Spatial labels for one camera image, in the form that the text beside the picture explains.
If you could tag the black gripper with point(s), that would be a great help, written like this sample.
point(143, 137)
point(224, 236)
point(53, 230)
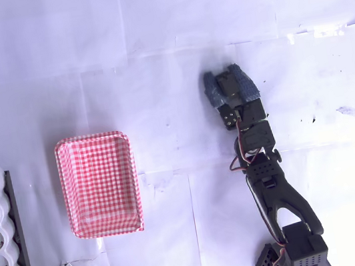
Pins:
point(251, 110)

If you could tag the small black cube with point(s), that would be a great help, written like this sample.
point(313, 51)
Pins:
point(229, 86)

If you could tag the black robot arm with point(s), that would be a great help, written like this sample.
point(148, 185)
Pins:
point(274, 188)

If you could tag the red checkered basket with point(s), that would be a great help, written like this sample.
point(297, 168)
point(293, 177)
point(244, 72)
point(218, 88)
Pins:
point(99, 185)

